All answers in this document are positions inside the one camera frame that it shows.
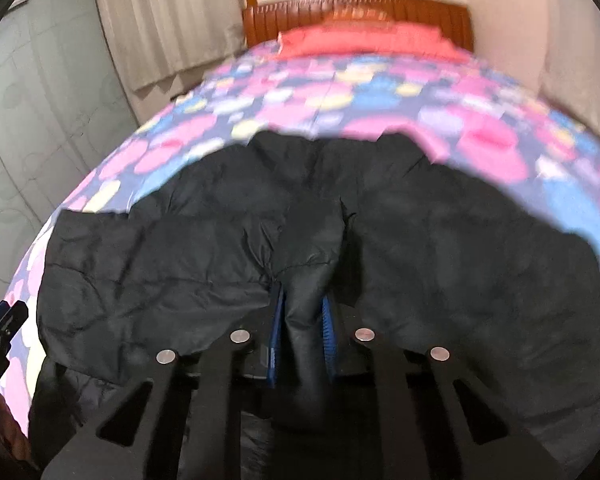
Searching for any beige curtain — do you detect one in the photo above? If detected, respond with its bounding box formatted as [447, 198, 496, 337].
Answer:
[94, 0, 246, 93]

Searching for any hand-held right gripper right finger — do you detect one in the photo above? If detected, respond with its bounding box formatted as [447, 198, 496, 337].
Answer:
[322, 296, 567, 480]

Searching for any black puffer jacket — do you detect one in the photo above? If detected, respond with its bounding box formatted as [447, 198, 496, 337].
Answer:
[27, 130, 600, 480]

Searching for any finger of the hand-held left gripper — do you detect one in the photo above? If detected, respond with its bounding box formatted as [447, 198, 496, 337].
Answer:
[0, 300, 30, 403]

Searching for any coral red blanket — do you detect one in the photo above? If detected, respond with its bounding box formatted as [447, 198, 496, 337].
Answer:
[272, 22, 466, 63]

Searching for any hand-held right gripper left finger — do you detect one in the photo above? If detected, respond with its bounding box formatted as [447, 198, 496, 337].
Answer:
[39, 287, 287, 480]

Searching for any wooden headboard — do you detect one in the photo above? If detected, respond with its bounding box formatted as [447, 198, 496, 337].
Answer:
[242, 0, 476, 53]

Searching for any dotted colourful bedspread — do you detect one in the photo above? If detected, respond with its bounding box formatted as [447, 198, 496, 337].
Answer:
[0, 42, 600, 436]

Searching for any frosted glass sliding door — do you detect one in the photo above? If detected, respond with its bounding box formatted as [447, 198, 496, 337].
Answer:
[0, 0, 141, 306]

